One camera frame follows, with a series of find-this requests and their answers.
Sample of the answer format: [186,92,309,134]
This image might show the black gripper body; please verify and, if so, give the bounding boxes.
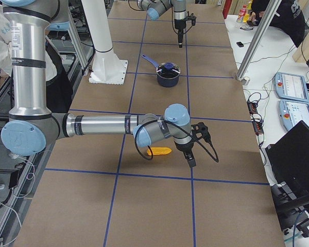
[174,19,186,30]
[175,142,194,154]

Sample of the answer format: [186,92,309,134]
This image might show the glass pot lid blue knob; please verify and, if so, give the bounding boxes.
[156,62,181,74]

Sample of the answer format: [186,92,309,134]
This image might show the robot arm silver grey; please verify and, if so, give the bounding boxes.
[137,0,187,48]
[1,1,197,167]

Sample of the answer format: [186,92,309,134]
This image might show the yellow toy corn cob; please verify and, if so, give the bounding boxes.
[146,147,172,156]

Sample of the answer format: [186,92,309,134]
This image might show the dark blue saucepan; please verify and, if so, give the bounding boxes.
[142,54,180,87]

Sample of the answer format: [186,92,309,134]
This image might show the black orange usb hub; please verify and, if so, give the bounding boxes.
[247,100,264,136]

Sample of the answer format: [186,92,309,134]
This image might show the small metal cylinder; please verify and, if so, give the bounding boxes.
[242,76,250,85]

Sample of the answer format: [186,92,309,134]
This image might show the black laptop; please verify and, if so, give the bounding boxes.
[265,121,309,191]

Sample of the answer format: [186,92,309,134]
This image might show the person in black shirt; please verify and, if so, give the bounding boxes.
[251,0,305,47]

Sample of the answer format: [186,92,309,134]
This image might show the lower teach pendant blue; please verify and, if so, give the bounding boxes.
[279,99,309,131]

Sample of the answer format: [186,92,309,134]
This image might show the teach pendant blue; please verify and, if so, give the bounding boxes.
[273,72,309,102]
[279,99,309,131]

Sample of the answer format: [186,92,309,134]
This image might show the black monitor stand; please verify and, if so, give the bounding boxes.
[271,182,309,238]

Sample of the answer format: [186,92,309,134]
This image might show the upper teach pendant blue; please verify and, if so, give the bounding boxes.
[273,72,309,102]

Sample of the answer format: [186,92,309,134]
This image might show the person in white clothing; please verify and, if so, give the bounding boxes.
[0,5,58,82]

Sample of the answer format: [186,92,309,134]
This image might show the white pedestal column with base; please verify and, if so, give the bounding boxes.
[82,0,128,85]

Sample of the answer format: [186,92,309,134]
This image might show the aluminium frame post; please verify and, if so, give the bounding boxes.
[236,0,281,82]

